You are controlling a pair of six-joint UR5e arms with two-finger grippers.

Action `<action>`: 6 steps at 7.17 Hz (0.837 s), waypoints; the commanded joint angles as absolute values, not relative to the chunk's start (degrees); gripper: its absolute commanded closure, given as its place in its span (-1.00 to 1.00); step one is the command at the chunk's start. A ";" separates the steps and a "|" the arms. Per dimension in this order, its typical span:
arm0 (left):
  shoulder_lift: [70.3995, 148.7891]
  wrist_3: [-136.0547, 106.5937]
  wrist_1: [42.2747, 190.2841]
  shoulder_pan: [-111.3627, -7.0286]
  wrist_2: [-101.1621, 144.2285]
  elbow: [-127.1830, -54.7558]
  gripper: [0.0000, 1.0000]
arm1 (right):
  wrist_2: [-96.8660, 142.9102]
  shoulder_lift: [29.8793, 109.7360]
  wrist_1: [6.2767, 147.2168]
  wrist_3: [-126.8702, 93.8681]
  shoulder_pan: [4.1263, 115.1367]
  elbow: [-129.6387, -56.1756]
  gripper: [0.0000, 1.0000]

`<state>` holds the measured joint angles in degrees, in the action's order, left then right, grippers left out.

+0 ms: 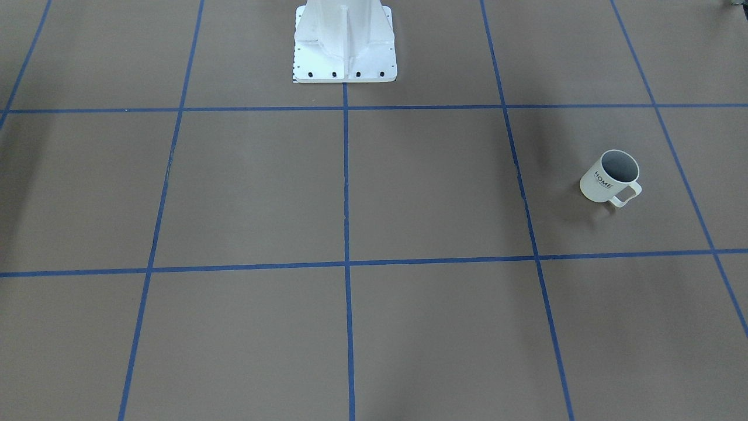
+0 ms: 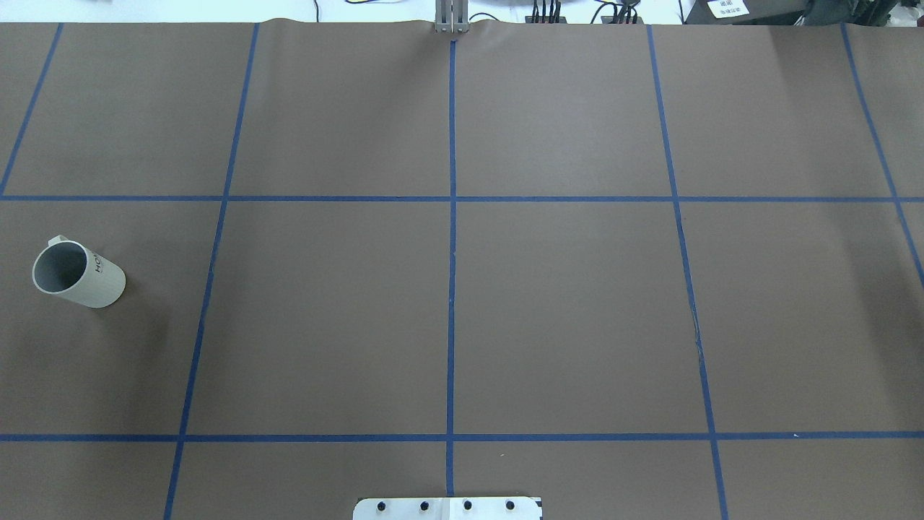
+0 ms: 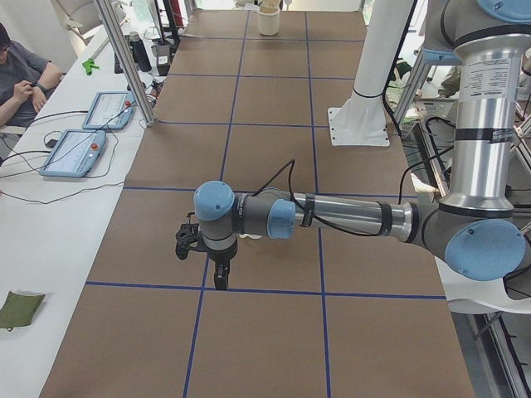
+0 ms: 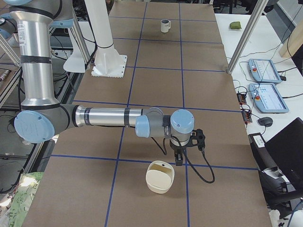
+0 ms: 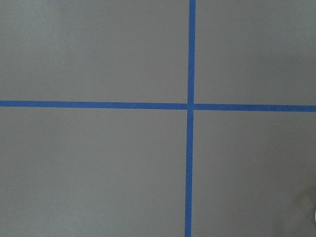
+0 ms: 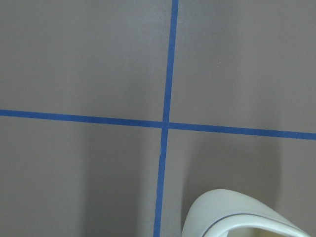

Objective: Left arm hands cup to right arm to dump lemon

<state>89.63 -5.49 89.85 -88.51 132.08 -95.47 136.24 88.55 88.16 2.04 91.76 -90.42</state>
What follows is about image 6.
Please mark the cream white basket container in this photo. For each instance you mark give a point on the cream white basket container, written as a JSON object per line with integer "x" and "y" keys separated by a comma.
{"x": 218, "y": 213}

